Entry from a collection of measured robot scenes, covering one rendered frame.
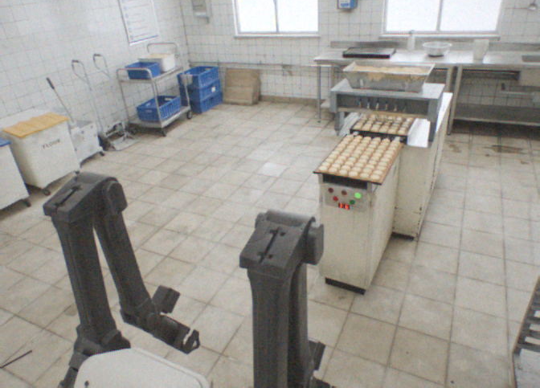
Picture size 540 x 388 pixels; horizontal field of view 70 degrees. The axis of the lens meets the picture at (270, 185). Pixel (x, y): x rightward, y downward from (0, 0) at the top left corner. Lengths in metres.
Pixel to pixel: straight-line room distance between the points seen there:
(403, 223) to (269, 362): 2.56
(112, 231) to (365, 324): 1.98
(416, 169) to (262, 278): 2.40
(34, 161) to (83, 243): 3.77
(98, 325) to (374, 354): 1.81
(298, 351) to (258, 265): 0.27
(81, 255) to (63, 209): 0.11
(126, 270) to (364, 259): 1.81
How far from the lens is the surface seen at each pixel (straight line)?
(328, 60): 5.29
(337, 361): 2.44
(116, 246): 0.92
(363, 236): 2.44
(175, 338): 1.21
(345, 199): 2.29
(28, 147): 4.55
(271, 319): 0.63
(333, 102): 2.88
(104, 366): 0.80
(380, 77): 2.78
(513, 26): 5.73
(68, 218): 0.81
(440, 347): 2.61
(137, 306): 1.03
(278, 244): 0.58
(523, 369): 2.47
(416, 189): 2.98
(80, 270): 0.88
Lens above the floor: 1.98
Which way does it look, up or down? 30 degrees down
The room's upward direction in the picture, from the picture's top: 5 degrees counter-clockwise
